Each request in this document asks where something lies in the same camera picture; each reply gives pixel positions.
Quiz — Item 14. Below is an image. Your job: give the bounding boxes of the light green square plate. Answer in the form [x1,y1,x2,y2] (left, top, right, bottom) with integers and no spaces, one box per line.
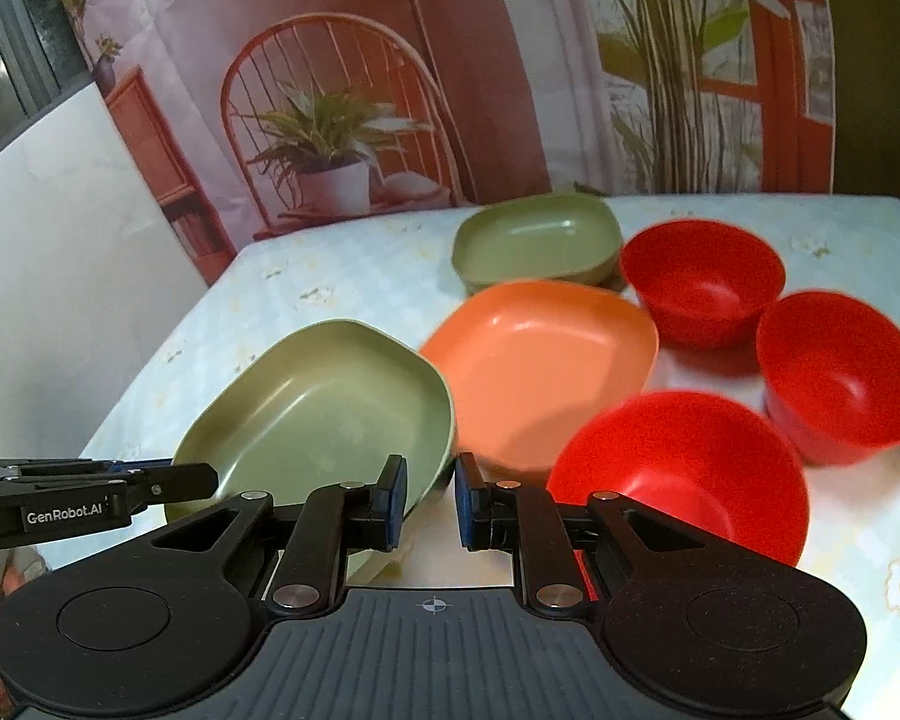
[163,319,457,581]

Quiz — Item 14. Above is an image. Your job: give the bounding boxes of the dark green square plate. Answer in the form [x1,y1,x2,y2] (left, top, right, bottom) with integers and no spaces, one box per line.
[450,192,624,294]

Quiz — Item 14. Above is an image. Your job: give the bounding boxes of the printed room scene backdrop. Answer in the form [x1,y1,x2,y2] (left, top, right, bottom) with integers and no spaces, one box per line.
[61,0,836,281]

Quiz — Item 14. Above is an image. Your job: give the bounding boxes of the orange square plate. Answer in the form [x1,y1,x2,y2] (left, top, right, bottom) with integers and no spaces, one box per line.
[421,280,660,481]

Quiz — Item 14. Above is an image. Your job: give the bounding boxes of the red bowl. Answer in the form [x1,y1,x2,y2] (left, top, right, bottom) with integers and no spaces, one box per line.
[756,289,900,466]
[621,218,787,351]
[548,390,809,566]

